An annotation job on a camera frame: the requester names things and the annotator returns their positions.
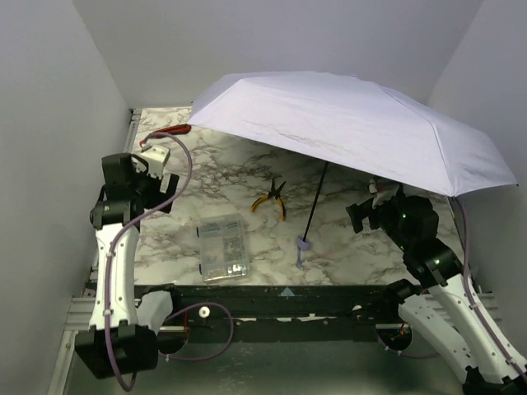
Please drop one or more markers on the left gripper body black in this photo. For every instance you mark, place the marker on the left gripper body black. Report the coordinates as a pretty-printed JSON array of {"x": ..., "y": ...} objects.
[{"x": 165, "y": 191}]

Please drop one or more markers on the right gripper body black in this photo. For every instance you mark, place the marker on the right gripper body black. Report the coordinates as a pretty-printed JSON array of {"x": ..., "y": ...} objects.
[{"x": 358, "y": 215}]

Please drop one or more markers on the lilac umbrella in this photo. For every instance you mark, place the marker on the lilac umbrella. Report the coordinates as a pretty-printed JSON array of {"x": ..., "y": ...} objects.
[{"x": 357, "y": 124}]

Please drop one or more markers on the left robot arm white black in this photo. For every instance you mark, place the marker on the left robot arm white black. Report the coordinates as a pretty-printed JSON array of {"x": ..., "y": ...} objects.
[{"x": 121, "y": 337}]

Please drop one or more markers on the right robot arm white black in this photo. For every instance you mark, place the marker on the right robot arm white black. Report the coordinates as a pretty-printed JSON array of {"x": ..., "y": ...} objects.
[{"x": 443, "y": 306}]

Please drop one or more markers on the red black utility knife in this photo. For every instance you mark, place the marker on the red black utility knife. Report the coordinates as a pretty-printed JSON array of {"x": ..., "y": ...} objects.
[{"x": 176, "y": 130}]

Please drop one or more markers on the clear plastic screw box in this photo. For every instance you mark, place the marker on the clear plastic screw box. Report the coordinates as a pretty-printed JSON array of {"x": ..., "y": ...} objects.
[{"x": 223, "y": 252}]

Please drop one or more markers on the yellow black needle-nose pliers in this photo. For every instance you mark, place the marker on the yellow black needle-nose pliers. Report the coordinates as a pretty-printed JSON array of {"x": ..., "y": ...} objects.
[{"x": 274, "y": 193}]

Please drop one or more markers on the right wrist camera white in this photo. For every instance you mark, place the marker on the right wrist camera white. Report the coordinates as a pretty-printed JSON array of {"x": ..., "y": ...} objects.
[{"x": 382, "y": 190}]

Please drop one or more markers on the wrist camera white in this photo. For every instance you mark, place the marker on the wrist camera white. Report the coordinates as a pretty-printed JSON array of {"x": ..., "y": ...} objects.
[
  {"x": 157, "y": 157},
  {"x": 382, "y": 190}
]

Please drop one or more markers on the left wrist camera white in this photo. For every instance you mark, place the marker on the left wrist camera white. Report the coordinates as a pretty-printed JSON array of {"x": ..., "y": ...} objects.
[{"x": 157, "y": 157}]

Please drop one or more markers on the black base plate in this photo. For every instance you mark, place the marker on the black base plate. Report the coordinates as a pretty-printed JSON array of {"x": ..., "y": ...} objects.
[{"x": 251, "y": 314}]

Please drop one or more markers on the aluminium rail frame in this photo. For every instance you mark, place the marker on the aluminium rail frame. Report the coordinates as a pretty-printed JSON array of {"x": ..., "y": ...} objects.
[{"x": 79, "y": 309}]

